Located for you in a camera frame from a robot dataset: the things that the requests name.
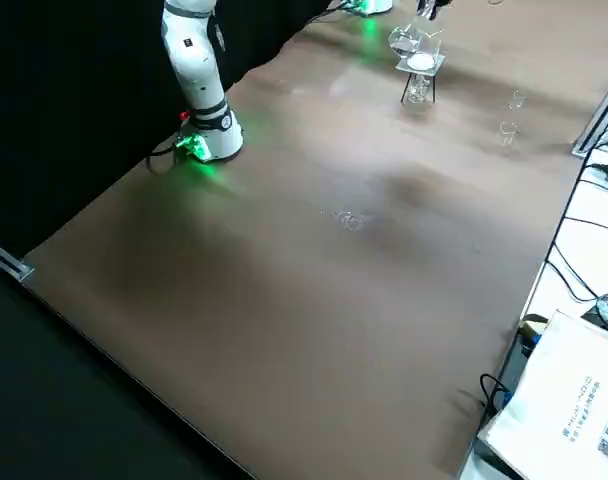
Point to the glass conical flask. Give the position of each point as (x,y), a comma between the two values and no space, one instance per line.
(404,42)

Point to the white printed tote bag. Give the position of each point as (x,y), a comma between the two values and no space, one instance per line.
(559,400)

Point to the small glass beaker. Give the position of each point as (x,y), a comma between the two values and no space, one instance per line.
(508,134)
(518,100)

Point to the aluminium frame bar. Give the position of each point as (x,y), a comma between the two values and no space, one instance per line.
(9,260)

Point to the aluminium frame post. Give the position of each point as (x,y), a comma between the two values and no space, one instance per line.
(601,110)

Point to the spilled water puddle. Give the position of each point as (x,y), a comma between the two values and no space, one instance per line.
(351,220)

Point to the glass alcohol lamp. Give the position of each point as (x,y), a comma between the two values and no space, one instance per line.
(418,92)

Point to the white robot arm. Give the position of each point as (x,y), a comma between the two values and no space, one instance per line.
(199,75)
(376,4)

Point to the large glass beaker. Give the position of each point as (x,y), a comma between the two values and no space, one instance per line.
(433,44)

